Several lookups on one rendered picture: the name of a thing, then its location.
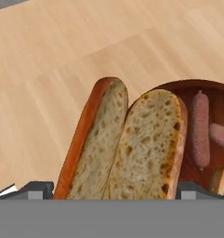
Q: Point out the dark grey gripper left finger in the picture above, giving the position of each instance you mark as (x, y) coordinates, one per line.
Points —
(39, 189)

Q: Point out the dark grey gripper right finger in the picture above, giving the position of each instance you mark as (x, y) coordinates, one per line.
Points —
(191, 190)

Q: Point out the white plate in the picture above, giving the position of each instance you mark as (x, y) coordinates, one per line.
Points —
(6, 190)

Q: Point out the reddish brown sausage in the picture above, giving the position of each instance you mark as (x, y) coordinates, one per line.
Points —
(221, 135)
(200, 130)

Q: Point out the bread bun with pale crust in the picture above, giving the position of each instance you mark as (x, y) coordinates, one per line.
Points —
(147, 145)

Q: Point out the bread bun with orange crust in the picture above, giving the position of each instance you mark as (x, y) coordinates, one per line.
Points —
(98, 145)

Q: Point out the brown wooden bowl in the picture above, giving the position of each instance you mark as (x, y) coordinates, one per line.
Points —
(217, 105)

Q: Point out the brown and cream bread piece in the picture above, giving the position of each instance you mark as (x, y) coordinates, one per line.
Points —
(221, 181)

